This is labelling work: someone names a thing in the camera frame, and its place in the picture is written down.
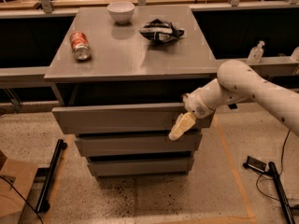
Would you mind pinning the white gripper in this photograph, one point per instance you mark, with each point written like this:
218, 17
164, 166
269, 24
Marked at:
196, 104

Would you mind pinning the grey top drawer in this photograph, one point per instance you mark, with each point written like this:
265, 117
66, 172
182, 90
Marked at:
117, 118

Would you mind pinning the grey drawer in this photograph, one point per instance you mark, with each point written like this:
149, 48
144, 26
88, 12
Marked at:
117, 118
107, 144
141, 167

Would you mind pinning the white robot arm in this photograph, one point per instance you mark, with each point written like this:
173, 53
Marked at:
236, 82

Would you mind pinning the grey middle drawer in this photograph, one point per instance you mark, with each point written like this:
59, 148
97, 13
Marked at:
107, 144

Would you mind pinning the grey drawer cabinet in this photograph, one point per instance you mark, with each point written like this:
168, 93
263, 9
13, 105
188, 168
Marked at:
126, 68

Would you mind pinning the grey bottom drawer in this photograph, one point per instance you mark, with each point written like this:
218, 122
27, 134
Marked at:
141, 167

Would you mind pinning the black device on floor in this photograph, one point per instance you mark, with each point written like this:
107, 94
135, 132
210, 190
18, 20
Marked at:
255, 165

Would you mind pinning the black crumpled chip bag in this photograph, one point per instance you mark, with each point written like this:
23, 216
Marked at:
161, 31

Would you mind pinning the clear sanitizer bottle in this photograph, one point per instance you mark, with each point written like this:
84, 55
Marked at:
256, 53

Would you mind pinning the white ceramic bowl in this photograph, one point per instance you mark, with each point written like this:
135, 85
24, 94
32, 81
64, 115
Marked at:
121, 12

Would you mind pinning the red soda can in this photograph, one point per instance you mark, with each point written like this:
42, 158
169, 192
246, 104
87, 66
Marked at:
80, 46

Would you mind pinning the black right floor bar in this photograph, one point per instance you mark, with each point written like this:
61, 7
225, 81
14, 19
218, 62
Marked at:
287, 211

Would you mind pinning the black floor bar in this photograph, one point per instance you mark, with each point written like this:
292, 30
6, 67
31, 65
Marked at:
47, 173
287, 211

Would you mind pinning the black left floor bar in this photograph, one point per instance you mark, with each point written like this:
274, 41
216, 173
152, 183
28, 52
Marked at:
47, 173

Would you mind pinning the cardboard box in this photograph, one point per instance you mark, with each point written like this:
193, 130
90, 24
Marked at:
16, 180

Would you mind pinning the grey metal rail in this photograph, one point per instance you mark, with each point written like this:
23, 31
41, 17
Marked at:
33, 77

